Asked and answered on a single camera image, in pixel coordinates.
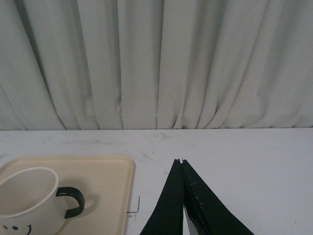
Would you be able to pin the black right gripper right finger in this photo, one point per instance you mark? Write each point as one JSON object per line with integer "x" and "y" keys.
{"x": 205, "y": 213}

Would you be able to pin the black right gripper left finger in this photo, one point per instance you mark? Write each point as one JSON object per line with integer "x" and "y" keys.
{"x": 167, "y": 217}

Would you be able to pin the white smiley mug black handle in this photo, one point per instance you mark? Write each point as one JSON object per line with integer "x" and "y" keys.
{"x": 33, "y": 203}

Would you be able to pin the beige square plate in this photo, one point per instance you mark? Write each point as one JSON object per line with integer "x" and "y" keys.
{"x": 105, "y": 182}

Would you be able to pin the white pleated curtain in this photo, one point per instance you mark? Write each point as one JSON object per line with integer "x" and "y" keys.
{"x": 155, "y": 64}

